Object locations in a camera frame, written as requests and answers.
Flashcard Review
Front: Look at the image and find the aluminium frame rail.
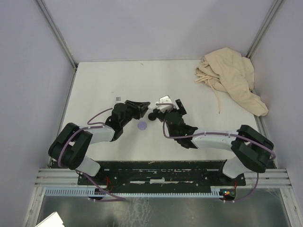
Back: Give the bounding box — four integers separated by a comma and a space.
35, 168, 292, 189

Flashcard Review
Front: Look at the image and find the white paper corner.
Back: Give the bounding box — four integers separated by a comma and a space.
36, 212, 64, 227

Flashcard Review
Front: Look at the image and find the black earbud case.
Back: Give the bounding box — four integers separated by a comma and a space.
148, 113, 157, 121

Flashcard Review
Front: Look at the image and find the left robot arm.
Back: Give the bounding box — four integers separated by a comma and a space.
48, 100, 151, 184

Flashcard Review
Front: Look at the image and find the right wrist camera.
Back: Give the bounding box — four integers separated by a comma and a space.
155, 96, 174, 113

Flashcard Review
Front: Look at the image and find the purple earbud case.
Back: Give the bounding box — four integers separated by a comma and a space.
137, 121, 147, 131

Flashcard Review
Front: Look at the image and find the beige cloth bag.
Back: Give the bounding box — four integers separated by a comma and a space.
195, 47, 268, 116

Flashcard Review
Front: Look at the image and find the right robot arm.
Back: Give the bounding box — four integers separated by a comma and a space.
148, 97, 276, 185

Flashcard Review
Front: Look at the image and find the white cable duct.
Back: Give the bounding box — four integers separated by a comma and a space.
44, 186, 225, 197

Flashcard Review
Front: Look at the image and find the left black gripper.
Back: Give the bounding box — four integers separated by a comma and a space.
121, 99, 150, 127

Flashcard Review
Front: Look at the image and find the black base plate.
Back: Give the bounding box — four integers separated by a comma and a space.
78, 161, 246, 194

